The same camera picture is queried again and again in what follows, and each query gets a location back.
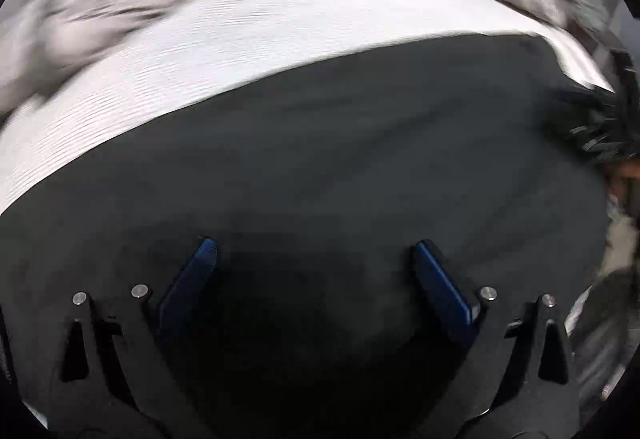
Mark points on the black pants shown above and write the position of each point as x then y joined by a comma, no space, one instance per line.
325,159

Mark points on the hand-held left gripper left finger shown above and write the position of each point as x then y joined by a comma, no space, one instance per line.
187,284

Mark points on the white honeycomb bed sheet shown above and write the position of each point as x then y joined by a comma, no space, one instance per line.
250,34

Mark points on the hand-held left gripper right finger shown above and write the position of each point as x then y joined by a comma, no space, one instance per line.
442,289

